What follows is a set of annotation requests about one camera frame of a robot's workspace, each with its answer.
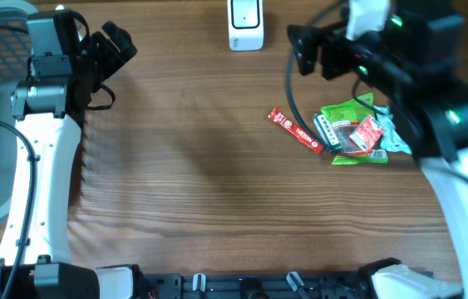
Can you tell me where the teal white tissue pack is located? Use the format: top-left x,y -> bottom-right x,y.
374,105 -> 412,154

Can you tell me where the small red candy pack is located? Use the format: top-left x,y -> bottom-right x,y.
349,115 -> 384,151

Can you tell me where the green snack bag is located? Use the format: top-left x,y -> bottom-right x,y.
313,100 -> 388,165

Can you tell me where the green stick pack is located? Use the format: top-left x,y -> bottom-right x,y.
313,114 -> 342,154

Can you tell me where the red stick pack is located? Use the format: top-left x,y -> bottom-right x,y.
268,108 -> 324,154

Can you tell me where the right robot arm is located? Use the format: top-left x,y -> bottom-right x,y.
287,1 -> 468,298

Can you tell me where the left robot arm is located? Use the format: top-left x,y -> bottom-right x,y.
0,9 -> 148,298

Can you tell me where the white barcode scanner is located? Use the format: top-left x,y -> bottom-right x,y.
227,0 -> 264,51

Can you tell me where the black left camera cable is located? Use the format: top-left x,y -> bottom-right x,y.
0,111 -> 38,299

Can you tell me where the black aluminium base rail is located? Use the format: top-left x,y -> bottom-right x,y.
133,272 -> 379,299

